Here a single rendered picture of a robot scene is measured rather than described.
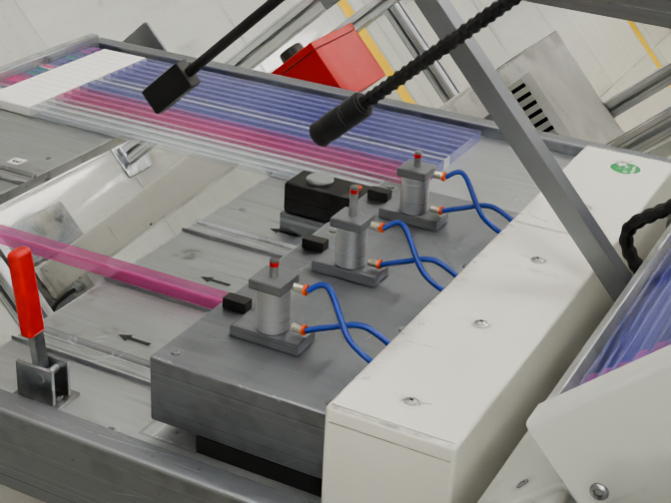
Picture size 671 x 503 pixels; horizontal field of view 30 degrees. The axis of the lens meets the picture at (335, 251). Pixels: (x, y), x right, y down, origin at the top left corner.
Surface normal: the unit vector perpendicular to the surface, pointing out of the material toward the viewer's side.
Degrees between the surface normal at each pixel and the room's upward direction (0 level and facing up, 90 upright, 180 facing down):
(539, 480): 90
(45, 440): 90
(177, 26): 0
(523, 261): 48
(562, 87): 0
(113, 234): 90
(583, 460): 90
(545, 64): 0
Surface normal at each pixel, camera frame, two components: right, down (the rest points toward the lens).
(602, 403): -0.47, 0.37
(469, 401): 0.04, -0.90
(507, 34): 0.68, -0.43
